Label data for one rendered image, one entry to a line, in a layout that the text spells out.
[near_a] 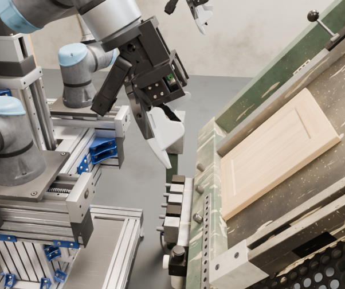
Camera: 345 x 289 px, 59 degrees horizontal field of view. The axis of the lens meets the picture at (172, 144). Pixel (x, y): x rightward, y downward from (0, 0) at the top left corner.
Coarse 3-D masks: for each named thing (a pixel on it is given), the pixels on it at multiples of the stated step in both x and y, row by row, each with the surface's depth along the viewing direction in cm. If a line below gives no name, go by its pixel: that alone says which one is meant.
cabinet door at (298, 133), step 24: (312, 96) 98; (288, 120) 98; (312, 120) 87; (240, 144) 115; (264, 144) 101; (288, 144) 90; (312, 144) 81; (240, 168) 105; (264, 168) 93; (288, 168) 83; (240, 192) 95; (264, 192) 88
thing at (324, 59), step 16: (336, 48) 97; (320, 64) 101; (288, 80) 109; (304, 80) 104; (272, 96) 112; (288, 96) 108; (256, 112) 115; (272, 112) 112; (240, 128) 118; (224, 144) 122
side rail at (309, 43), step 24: (336, 0) 114; (312, 24) 119; (336, 24) 115; (288, 48) 124; (312, 48) 121; (264, 72) 130; (288, 72) 127; (240, 96) 136; (264, 96) 134; (216, 120) 143; (240, 120) 142
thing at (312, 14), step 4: (312, 12) 98; (316, 12) 98; (308, 16) 99; (312, 16) 98; (316, 16) 98; (308, 20) 100; (312, 20) 99; (316, 20) 99; (320, 24) 99; (324, 28) 99; (328, 32) 98; (332, 36) 98; (336, 36) 97; (332, 40) 98
